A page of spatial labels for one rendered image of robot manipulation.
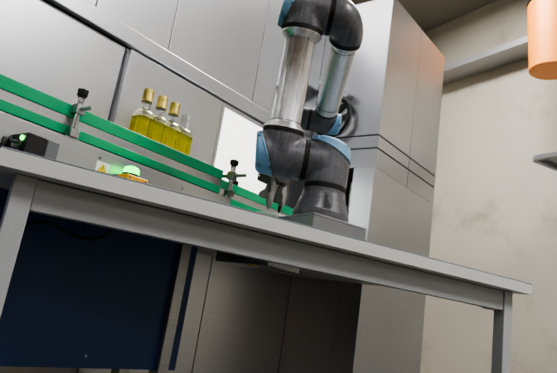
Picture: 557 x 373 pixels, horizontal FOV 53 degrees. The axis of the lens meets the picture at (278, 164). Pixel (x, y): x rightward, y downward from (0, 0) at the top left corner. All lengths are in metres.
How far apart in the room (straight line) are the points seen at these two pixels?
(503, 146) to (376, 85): 2.54
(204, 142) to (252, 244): 0.92
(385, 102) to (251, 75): 0.67
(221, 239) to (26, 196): 0.42
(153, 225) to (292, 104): 0.53
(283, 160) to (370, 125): 1.22
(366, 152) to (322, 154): 1.14
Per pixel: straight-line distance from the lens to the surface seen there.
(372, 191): 2.53
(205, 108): 2.19
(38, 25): 1.85
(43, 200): 1.16
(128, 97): 1.95
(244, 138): 2.34
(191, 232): 1.24
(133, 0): 2.08
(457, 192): 5.27
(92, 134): 1.54
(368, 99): 2.71
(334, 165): 1.48
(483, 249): 4.97
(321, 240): 1.37
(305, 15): 1.57
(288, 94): 1.51
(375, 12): 2.93
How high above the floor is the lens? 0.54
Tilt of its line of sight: 15 degrees up
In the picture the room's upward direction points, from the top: 9 degrees clockwise
